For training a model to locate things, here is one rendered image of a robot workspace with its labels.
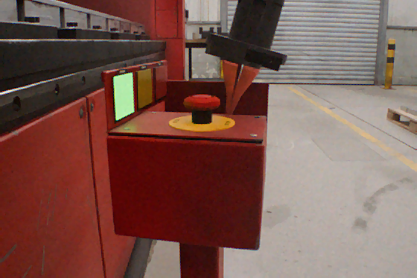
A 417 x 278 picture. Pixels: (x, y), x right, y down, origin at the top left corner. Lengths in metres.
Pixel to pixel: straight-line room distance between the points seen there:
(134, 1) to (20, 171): 1.75
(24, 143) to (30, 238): 0.12
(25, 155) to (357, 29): 7.54
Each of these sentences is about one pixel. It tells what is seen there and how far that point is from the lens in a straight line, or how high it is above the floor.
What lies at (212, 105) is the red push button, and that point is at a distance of 0.35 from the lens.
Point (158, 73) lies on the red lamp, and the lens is 0.48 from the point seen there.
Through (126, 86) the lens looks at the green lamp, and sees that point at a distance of 0.38.
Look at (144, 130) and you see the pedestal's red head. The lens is 0.35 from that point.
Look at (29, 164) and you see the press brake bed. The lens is 0.48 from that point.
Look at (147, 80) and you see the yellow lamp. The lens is 0.44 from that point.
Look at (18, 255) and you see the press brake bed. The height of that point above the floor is 0.62.
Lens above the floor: 0.87
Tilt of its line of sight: 13 degrees down
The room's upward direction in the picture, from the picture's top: straight up
